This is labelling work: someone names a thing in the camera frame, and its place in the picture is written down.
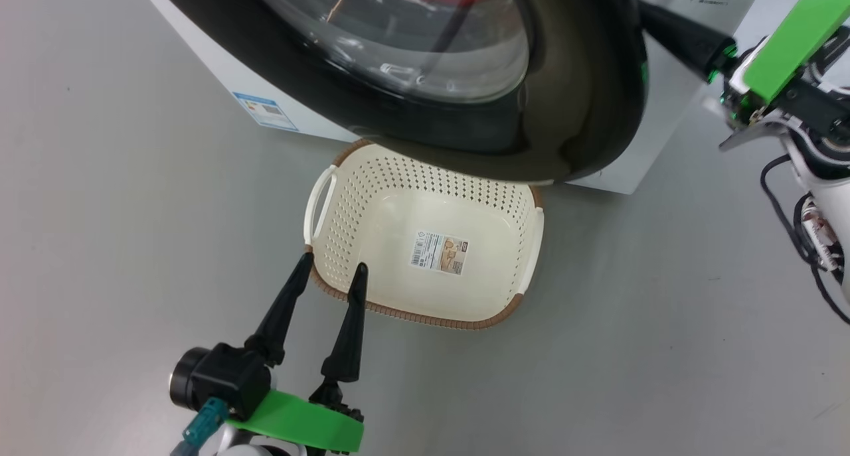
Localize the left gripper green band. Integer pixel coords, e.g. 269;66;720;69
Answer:
226;252;369;456

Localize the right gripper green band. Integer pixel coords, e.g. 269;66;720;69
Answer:
636;0;850;153

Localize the black washing machine door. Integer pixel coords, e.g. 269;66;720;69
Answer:
147;0;650;184

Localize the white front-load washing machine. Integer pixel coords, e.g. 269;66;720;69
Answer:
131;0;771;195

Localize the cream perforated laundry basket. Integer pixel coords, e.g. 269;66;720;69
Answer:
303;139;546;331

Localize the basket product label sticker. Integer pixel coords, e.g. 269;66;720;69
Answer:
408;230;469;276

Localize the blue energy label sticker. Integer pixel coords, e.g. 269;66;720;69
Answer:
232;92;300;132

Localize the teal left camera connector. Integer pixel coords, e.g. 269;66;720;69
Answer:
174;398;230;456

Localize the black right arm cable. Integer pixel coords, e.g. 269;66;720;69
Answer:
760;153;850;326

